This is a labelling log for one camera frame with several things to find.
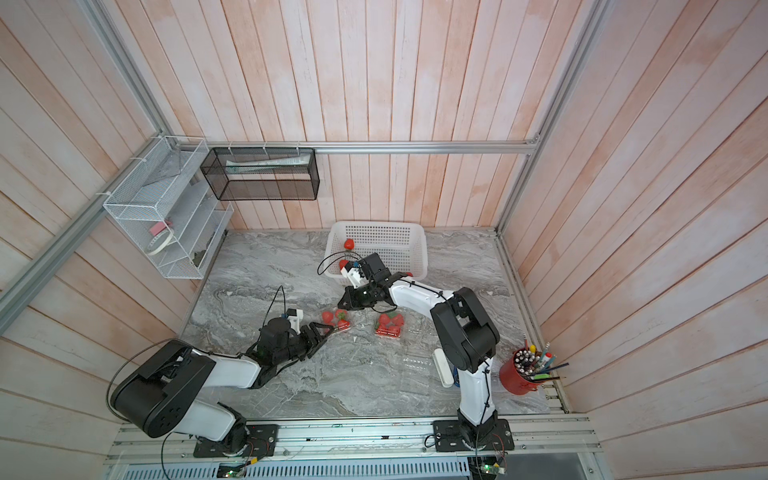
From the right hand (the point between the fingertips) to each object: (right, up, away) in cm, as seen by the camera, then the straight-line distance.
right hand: (339, 304), depth 90 cm
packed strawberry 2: (+17, -8, -1) cm, 19 cm away
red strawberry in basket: (-1, +13, +16) cm, 21 cm away
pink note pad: (-50, +23, -9) cm, 56 cm away
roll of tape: (-49, +19, -9) cm, 54 cm away
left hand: (-2, -9, -2) cm, 10 cm away
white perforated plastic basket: (+22, +19, +24) cm, 37 cm away
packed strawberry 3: (0, -4, +3) cm, 5 cm away
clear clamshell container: (0, -5, +4) cm, 7 cm away
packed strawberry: (+19, -5, +1) cm, 19 cm away
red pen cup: (+46, -13, -22) cm, 52 cm away
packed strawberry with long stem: (+14, -5, +2) cm, 15 cm away
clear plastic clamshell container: (+16, -7, +2) cm, 17 cm away
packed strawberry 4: (+1, -6, +1) cm, 6 cm away
